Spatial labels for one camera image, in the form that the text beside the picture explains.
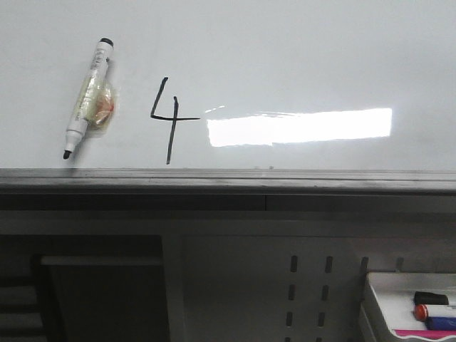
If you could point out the white black whiteboard marker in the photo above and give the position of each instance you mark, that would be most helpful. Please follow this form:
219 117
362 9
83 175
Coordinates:
89 94

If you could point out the blue capped marker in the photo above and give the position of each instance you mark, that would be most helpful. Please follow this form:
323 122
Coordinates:
441 323

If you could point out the red capped marker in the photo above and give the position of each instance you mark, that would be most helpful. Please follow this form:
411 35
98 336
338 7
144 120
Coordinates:
424 311

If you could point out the white whiteboard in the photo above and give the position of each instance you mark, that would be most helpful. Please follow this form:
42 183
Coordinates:
307 85

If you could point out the white plastic tray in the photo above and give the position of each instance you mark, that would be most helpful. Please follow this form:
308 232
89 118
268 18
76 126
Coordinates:
387 309

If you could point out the pink eraser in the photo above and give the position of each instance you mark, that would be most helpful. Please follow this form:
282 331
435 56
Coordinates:
428 334

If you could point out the grey whiteboard marker ledge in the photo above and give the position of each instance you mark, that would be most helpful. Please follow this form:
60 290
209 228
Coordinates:
250 190

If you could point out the dark cabinet box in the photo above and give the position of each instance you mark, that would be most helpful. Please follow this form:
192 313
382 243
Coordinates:
83 288

